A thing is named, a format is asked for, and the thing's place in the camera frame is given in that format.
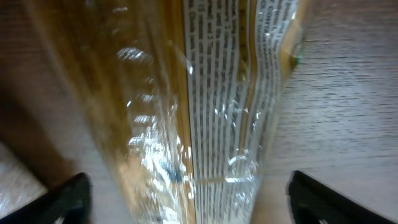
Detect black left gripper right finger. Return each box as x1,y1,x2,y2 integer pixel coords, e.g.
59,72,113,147
287,170,396,224

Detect orange spaghetti packet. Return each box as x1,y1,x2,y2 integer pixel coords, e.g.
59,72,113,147
27,0,312,223

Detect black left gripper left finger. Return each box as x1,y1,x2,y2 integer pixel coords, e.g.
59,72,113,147
1,172,92,224

